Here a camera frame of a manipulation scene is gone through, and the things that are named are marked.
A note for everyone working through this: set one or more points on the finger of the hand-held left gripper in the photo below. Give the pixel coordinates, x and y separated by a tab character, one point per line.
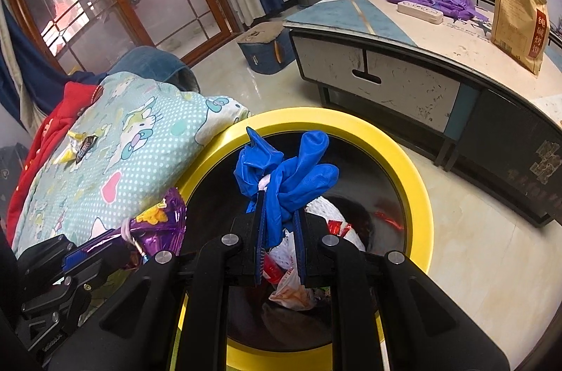
92	250

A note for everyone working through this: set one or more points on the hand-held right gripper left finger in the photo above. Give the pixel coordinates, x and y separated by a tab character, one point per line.
260	235

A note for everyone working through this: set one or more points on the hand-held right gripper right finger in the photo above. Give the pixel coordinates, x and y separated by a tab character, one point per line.
300	250

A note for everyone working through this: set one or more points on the white plastic bag orange print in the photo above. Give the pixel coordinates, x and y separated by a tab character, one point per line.
289	287

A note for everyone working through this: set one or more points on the white foam net bundle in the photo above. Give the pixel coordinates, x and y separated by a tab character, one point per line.
325	207

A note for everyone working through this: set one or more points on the blue rubber glove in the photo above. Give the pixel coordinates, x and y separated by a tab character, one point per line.
289	186

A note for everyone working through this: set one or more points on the purple snack wrapper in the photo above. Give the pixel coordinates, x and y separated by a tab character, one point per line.
162	217

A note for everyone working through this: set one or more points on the yellow-rimmed bin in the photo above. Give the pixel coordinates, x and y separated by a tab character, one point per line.
395	160

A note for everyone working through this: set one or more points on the yellow snack wrapper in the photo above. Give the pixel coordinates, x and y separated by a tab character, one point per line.
66	156

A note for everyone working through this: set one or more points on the dark candy wrapper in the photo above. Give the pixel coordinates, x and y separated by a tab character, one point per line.
86	149

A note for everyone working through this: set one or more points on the dark heart-print sofa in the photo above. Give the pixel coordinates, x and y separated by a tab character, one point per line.
11	171

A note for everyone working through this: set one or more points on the red cloth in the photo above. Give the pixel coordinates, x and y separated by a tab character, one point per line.
48	125

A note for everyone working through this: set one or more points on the printed cat blanket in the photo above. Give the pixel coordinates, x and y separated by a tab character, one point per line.
175	112

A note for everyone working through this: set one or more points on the cream coffee table drawer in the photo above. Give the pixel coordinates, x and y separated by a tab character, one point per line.
395	99

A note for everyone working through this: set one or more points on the blue box stool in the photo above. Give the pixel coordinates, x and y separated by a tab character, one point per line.
263	50

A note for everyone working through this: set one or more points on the blue denim cushion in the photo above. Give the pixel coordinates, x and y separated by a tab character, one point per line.
149	64

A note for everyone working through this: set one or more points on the low white tv cabinet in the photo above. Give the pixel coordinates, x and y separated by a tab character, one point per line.
386	20

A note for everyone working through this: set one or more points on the cream power strip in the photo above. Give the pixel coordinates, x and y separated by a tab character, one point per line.
419	11

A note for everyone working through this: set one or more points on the brown paper bag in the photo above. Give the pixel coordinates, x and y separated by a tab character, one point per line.
518	24

